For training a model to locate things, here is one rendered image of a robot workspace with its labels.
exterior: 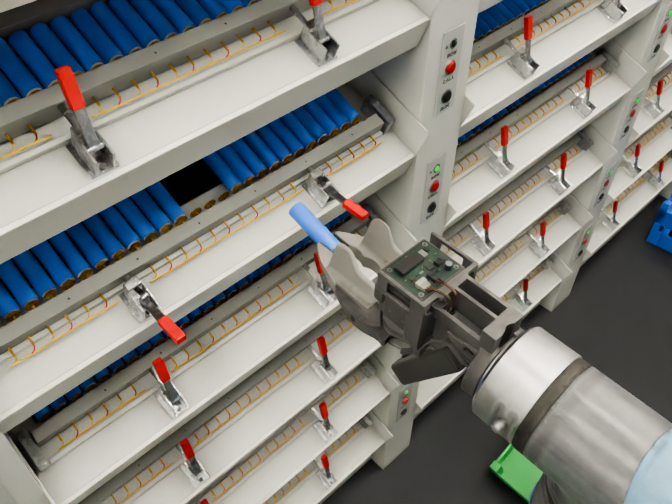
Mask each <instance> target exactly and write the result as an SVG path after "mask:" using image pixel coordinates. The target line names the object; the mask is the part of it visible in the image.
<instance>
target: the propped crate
mask: <svg viewBox="0 0 672 504"><path fill-rule="evenodd" d="M490 468H491V471H492V473H494V474H495V475H496V476H497V477H498V478H499V479H501V480H502V481H503V482H504V483H505V484H507V485H508V486H509V487H510V488H511V489H512V490H514V491H515V492H516V493H517V494H518V495H519V496H521V497H522V498H523V499H524V500H525V501H527V502H528V503H529V497H530V493H531V490H532V488H533V486H534V485H535V483H536V482H537V481H538V480H539V479H540V478H541V476H542V474H543V472H542V471H541V470H540V469H538V468H537V467H536V466H535V465H534V464H533V463H531V462H530V461H529V460H528V459H527V458H525V457H524V456H523V455H522V454H521V453H520V452H518V451H517V450H516V449H515V448H514V447H513V446H512V445H511V444H509V445H508V446H507V448H506V449H505V450H504V451H503V453H502V454H501V455H500V456H499V457H498V459H497V460H494V461H493V463H492V464H491V465H490Z"/></svg>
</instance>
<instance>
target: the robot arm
mask: <svg viewBox="0 0 672 504"><path fill-rule="evenodd" d="M334 236H335V237H336V238H337V240H338V241H339V242H340V243H338V244H337V245H336V247H335V250H334V252H333V251H332V250H330V249H329V248H328V247H326V246H325V245H324V244H322V243H321V242H320V243H318V244H317V251H318V257H319V261H320V264H321V267H322V270H323V272H324V274H325V276H326V278H327V280H328V282H329V284H330V286H331V288H332V289H333V291H334V293H335V296H336V298H337V300H338V302H339V303H340V305H341V307H342V309H343V310H344V312H345V314H346V315H347V317H348V319H349V320H350V321H351V323H352V324H353V325H354V326H355V327H356V328H358V329H359V330H360V331H361V332H363V333H365V334H366V335H368V336H370V337H372V338H374V339H376V340H377V341H378V342H379V343H380V344H381V345H382V346H384V345H386V344H387V343H389V344H390V345H392V346H394V347H396V348H398V349H400V354H402V357H401V358H399V359H398V360H397V361H396V362H394V363H393V364H392V365H391V368H392V370H393V372H394V373H395V375H396V376H397V378H398V379H399V381H400V382H401V383H402V384H403V385H407V384H411V383H415V382H420V381H424V380H428V379H432V378H436V377H441V376H445V375H449V374H453V373H457V372H460V371H462V370H463V369H464V368H465V367H466V368H467V370H466V372H465V374H464V376H463V379H462V382H461V388H462V389H463V390H464V391H465V392H466V393H468V394H469V395H470V396H471V397H472V398H473V400H472V412H473V413H475V414H476V415H477V416H478V417H479V418H480V419H482V420H483V421H484V422H485V423H486V424H488V425H489V426H490V427H491V428H492V430H493V432H495V433H496V434H499V435H501V436H502V437H503V438H504V439H505V440H506V441H508V442H509V443H510V444H511V445H512V446H513V447H514V448H515V449H516V450H517V451H518V452H520V453H521V454H522V455H523V456H524V457H525V458H527V459H528V460H529V461H530V462H531V463H533V464H534V465H535V466H536V467H537V468H538V469H540V470H541V471H542V472H543V474H542V476H541V478H540V479H539V480H538V481H537V482H536V483H535V485H534V486H533V488H532V490H531V493H530V497H529V503H528V504H672V423H671V422H669V421H668V420H667V419H665V418H664V417H662V416H661V415H660V414H658V413H657V412H656V411H654V410H653V409H651V408H650V407H649V406H647V405H646V404H644V403H643V402H642V401H640V400H639V399H637V398H636V397H635V396H633V395H632V394H631V393H629V392H628V391H626V390H625V389H624V388H622V387H621V386H619V385H618V384H617V383H615V382H614V381H613V380H611V379H610V378H608V377H607V376H606V375H604V374H603V373H601V372H600V371H599V370H597V369H596V368H595V367H593V366H592V365H590V364H589V363H588V362H586V361H585V360H583V359H582V357H581V356H580V355H579V354H577V353H576V352H574V351H573V350H572V349H570V348H569V347H567V346H566V345H565V344H563V343H562V342H560V341H559V340H558V339H556V338H555V337H553V336H552V335H551V334H549V333H548V332H546V331H545V330H544V329H542V328H541V327H533V328H530V329H528V330H527V331H525V330H523V329H522V328H520V325H521V322H522V319H523V317H524V315H523V314H522V313H520V312H519V311H517V310H516V309H515V308H513V307H512V306H510V305H509V304H508V303H506V302H505V301H504V300H502V299H501V298H499V297H498V296H497V295H495V294H494V293H492V292H491V291H490V290H488V289H487V288H486V287H484V286H483V285H481V284H480V283H479V282H477V281H476V280H475V277H476V273H477V269H478V266H479V263H478V262H476V261H475V260H473V259H472V258H471V257H469V256H468V255H466V254H465V253H464V252H462V251H461V250H459V249H458V248H456V247H455V246H454V245H452V244H451V243H449V242H448V241H447V240H445V239H444V238H442V237H441V236H439V235H438V234H437V233H435V232H434V231H433V232H432V233H431V236H430V242H429V241H427V240H426V239H422V240H421V241H420V242H418V243H417V244H416V245H414V246H413V247H411V248H410V249H409V250H407V251H406V252H405V253H403V254H402V253H401V252H400V251H398V250H397V248H396V247H395V245H394V243H393V239H392V235H391V232H390V229H389V227H388V225H387V224H386V223H385V222H384V221H382V220H380V219H374V220H373V221H372V222H371V224H370V226H369V228H368V230H367V232H366V234H365V236H364V237H362V236H359V235H355V234H351V233H345V232H339V231H337V232H335V233H334ZM441 244H443V245H445V246H446V247H447V248H449V249H450V250H452V251H453V252H454V253H456V254H457V255H459V256H460V257H461V258H463V262H462V265H461V264H459V263H458V262H457V261H455V260H454V259H452V258H451V257H450V256H448V255H447V254H445V253H444V252H443V251H441V250H440V249H441ZM356 259H357V260H359V261H360V263H361V264H362V266H363V267H366V268H369V269H371V270H372V271H374V272H375V273H376V274H377V275H378V278H377V281H376V282H375V283H374V282H372V281H371V280H370V279H369V278H368V277H366V276H365V275H364V274H363V273H362V272H361V270H360V268H359V266H358V263H357V261H356ZM378 301H379V304H378Z"/></svg>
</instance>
